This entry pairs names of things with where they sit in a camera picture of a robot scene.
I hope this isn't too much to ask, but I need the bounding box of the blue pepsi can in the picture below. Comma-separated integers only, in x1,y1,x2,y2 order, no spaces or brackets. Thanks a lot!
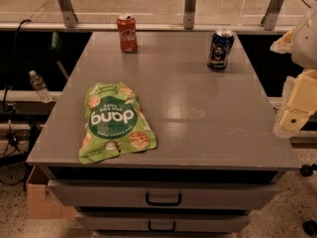
207,30,235,71

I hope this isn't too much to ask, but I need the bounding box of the clear plastic water bottle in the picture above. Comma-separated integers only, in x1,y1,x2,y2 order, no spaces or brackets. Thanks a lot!
29,70,53,103

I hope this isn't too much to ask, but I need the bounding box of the right metal bracket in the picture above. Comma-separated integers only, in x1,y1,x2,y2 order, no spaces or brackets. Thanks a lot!
261,0,284,31

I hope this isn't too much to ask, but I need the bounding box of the cardboard box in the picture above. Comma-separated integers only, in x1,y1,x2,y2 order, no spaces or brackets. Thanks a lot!
26,167,75,219

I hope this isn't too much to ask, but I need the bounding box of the grey drawer cabinet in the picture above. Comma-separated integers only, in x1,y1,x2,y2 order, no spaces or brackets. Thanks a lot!
28,32,299,238

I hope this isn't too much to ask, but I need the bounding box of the grey drawer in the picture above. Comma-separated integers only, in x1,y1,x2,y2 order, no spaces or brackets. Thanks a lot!
49,179,278,210
76,212,250,233

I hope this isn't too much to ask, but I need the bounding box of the middle metal bracket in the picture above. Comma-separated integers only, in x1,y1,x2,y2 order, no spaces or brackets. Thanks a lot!
183,0,196,30

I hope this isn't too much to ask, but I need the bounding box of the black cable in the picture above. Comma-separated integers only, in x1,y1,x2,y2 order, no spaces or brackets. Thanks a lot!
0,18,43,186

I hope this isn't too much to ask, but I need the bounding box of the upper grey drawer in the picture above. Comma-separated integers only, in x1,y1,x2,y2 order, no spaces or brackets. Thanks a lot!
49,179,278,210

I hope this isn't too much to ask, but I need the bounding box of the lower grey drawer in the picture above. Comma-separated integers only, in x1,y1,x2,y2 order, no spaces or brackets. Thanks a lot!
76,212,250,233

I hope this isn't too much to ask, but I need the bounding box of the green rice chip bag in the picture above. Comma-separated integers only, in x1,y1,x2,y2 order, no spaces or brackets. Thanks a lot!
79,82,157,165

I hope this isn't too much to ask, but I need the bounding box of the metal bracket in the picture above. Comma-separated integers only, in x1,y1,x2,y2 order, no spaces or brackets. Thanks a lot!
261,0,284,31
57,0,78,28
183,0,196,30

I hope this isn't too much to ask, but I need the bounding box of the red coca-cola can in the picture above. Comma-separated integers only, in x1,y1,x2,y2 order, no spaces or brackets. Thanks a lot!
117,14,138,53

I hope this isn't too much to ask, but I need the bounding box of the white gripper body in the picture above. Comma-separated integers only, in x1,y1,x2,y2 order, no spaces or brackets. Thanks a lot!
291,4,317,68

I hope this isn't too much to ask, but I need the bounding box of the left metal bracket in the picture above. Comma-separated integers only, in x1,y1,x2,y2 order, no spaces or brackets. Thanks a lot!
57,0,78,28

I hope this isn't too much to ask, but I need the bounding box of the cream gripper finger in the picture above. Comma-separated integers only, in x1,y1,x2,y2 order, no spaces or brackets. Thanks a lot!
269,29,295,54
273,68,317,139

